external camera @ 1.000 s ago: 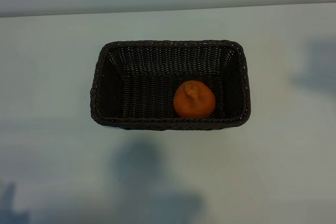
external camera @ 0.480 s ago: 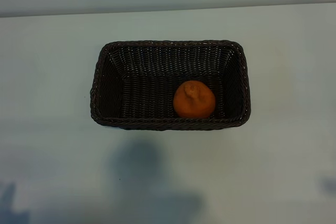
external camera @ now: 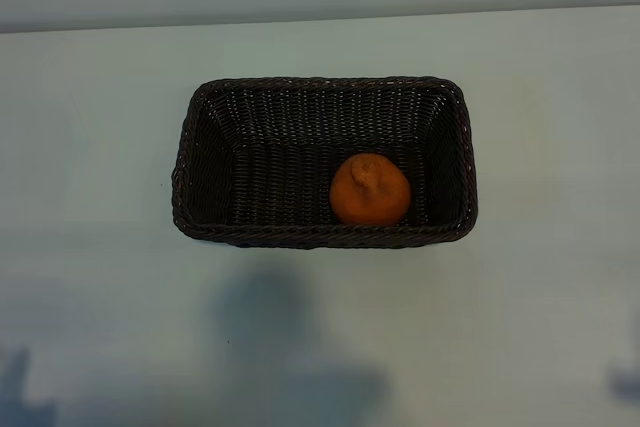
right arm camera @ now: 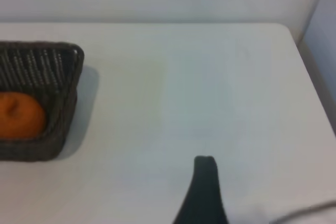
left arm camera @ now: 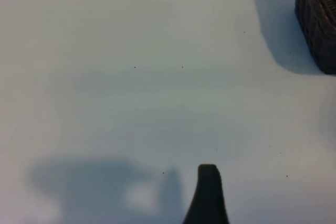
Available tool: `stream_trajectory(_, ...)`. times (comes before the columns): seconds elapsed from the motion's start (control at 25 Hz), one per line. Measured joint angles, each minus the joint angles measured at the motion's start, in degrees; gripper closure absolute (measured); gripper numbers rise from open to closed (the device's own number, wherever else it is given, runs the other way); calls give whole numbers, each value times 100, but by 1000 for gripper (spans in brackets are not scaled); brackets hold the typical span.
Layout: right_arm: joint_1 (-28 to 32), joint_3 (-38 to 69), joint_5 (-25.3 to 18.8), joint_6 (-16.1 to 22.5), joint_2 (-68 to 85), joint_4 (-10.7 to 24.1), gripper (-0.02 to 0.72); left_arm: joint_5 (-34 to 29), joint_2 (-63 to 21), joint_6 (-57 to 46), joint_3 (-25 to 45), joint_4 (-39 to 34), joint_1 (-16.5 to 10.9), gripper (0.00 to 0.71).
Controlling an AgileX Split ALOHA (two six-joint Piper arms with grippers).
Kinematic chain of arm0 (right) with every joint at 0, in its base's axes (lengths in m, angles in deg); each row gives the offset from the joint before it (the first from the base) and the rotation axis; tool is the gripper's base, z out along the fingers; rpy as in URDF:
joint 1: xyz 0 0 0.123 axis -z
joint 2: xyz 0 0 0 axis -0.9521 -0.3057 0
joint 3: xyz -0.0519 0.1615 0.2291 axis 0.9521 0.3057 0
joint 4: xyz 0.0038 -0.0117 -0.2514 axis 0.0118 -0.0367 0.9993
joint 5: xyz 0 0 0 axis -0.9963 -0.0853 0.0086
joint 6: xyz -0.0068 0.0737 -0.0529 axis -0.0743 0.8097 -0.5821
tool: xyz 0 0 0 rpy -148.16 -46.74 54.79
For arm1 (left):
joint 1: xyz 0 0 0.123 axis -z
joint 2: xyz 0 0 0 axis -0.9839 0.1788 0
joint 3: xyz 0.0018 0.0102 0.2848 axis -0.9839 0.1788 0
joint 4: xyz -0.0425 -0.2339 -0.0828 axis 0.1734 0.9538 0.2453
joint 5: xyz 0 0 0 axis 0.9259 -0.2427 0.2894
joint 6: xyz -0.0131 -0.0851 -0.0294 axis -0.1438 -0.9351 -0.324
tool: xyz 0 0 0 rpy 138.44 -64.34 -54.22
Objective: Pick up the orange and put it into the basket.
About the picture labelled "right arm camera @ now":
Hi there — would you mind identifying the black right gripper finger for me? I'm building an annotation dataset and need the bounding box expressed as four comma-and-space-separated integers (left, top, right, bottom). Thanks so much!
172, 155, 229, 224

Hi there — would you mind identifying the dark brown wicker basket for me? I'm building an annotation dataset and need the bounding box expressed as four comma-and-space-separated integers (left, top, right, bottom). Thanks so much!
0, 40, 85, 162

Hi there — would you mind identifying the orange fruit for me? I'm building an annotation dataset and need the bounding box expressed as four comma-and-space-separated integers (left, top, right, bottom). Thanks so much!
0, 91, 47, 140

